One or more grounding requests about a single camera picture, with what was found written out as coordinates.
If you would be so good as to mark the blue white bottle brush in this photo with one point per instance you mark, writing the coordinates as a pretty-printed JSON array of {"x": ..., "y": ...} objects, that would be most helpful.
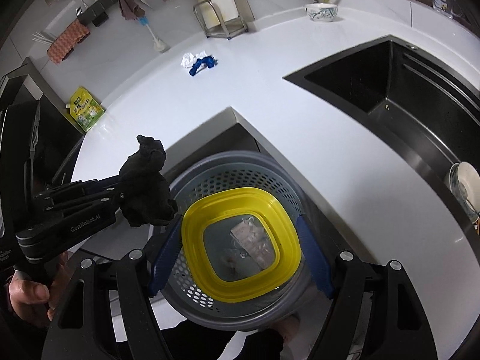
[{"x": 159, "y": 45}]

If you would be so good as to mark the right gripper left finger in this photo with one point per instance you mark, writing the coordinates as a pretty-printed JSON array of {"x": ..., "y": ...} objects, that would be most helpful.
[{"x": 166, "y": 244}]

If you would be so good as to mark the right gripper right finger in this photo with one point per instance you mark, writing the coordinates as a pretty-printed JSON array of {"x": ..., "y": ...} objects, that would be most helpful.
[{"x": 313, "y": 248}]

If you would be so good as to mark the black cloth rag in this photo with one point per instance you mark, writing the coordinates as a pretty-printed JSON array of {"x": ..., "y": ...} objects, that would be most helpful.
[{"x": 145, "y": 192}]

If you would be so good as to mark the black kitchen sink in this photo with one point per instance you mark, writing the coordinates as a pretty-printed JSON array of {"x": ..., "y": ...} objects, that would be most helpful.
[{"x": 419, "y": 106}]

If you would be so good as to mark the person's left hand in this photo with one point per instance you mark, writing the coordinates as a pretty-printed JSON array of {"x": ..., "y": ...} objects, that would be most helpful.
[{"x": 36, "y": 303}]

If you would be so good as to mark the brown hanging cloth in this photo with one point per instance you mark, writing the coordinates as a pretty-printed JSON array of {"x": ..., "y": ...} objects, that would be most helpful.
[{"x": 130, "y": 10}]

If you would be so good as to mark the white paper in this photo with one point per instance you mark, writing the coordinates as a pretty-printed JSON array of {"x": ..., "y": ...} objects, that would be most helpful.
[{"x": 189, "y": 59}]

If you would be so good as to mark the green yellow refill pouch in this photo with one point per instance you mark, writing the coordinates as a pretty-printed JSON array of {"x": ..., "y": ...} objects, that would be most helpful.
[{"x": 84, "y": 109}]

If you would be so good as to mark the white dishes in sink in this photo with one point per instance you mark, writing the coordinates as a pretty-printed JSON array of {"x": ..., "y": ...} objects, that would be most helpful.
[{"x": 463, "y": 182}]

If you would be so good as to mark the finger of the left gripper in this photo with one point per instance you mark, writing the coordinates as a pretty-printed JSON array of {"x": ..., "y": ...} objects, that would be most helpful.
[
  {"x": 105, "y": 187},
  {"x": 106, "y": 200}
]

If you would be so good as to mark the grey perforated trash bin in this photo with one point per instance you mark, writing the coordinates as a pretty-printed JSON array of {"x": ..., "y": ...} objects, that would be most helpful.
[{"x": 214, "y": 174}]

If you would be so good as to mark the patterned ceramic bowl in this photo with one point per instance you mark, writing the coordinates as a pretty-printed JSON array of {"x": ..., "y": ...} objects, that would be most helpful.
[{"x": 321, "y": 12}]

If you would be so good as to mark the orange wavy sponge cloth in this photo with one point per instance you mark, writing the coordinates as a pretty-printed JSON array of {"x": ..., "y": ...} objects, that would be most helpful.
[{"x": 64, "y": 44}]

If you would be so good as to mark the blue ribbon scrap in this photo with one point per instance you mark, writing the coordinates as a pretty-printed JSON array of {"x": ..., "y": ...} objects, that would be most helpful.
[{"x": 202, "y": 63}]

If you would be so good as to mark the yellow plastic bowl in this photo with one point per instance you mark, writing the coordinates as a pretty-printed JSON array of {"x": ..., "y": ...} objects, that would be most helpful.
[{"x": 218, "y": 266}]

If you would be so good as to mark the clear glass measuring cup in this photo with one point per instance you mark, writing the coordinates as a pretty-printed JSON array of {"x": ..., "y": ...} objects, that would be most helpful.
[{"x": 448, "y": 8}]

